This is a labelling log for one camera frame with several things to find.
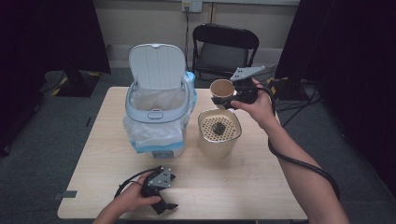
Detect beige container with strainer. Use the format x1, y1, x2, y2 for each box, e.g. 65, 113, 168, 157
197, 107, 243, 160

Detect dark tea leaves clump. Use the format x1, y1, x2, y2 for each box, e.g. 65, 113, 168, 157
211, 121, 228, 136

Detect black floor cables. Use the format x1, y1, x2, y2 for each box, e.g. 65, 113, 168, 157
275, 92, 322, 129

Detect brown paper cup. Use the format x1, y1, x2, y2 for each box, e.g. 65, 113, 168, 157
209, 78, 236, 110

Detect white lidded trash can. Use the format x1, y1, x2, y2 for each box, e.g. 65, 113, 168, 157
121, 42, 198, 160

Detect white plastic trash bag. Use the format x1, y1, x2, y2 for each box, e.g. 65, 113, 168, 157
122, 71, 198, 154

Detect black wall cable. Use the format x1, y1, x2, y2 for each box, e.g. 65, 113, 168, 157
184, 6, 191, 72

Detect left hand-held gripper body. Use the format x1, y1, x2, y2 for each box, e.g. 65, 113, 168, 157
140, 165, 177, 208

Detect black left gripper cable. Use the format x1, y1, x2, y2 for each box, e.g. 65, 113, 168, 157
113, 166, 163, 200

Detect person's right hand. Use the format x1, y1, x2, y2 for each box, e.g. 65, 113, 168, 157
230, 77, 278, 131

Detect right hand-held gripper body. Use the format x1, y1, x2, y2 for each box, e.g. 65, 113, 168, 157
229, 65, 266, 106

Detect person's left hand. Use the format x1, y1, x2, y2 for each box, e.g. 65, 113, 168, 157
108, 172, 163, 215

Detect black folding chair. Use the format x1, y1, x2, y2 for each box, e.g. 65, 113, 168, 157
191, 22, 261, 83

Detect black curtain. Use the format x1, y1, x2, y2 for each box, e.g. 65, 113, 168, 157
275, 0, 396, 200
0, 0, 112, 157

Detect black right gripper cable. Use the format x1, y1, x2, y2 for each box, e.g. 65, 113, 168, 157
256, 84, 341, 201

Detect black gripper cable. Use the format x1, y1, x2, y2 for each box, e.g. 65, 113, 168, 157
113, 166, 163, 200
256, 84, 341, 201

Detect black stand base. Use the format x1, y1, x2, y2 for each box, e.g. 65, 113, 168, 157
268, 77, 313, 102
42, 69, 103, 98

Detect white wall outlet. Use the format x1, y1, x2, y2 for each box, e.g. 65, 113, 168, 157
181, 0, 204, 14

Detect grey tape piece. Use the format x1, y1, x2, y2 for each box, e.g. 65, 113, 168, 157
52, 189, 78, 202

